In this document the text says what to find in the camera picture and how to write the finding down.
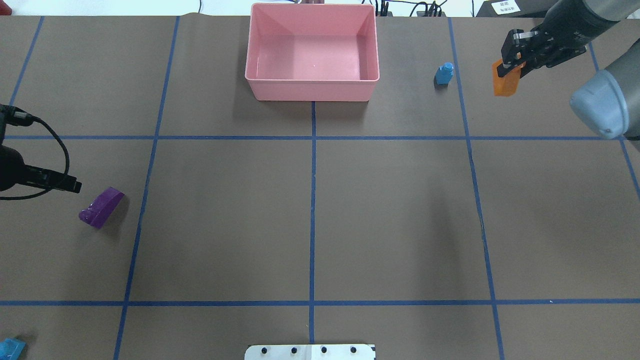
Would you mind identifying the purple block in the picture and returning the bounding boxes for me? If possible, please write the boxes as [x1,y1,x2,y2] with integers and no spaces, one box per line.
[78,187,125,229]

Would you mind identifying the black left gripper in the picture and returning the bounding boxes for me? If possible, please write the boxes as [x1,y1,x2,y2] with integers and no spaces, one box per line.
[0,145,82,194]

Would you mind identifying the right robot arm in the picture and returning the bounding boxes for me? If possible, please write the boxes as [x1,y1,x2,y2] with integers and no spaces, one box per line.
[492,0,640,146]

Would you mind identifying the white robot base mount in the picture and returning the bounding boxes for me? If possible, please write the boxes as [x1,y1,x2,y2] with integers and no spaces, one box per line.
[244,343,377,360]

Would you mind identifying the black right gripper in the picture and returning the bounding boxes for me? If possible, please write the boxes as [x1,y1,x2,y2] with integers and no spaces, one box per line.
[501,19,588,79]

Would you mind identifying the small blue block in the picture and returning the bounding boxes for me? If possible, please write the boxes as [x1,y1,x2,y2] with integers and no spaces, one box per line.
[434,62,455,85]

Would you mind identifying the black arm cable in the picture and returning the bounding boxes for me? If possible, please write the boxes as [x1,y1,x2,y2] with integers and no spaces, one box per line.
[0,104,71,201]

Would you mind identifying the orange block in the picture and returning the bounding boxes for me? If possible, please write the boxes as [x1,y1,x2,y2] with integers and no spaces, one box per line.
[492,60,526,97]

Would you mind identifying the long blue four-stud block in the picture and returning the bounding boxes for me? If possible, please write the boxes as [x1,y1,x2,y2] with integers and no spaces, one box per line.
[0,338,26,360]

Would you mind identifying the pink plastic box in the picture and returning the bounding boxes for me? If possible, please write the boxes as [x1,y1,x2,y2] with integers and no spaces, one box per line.
[244,3,380,102]

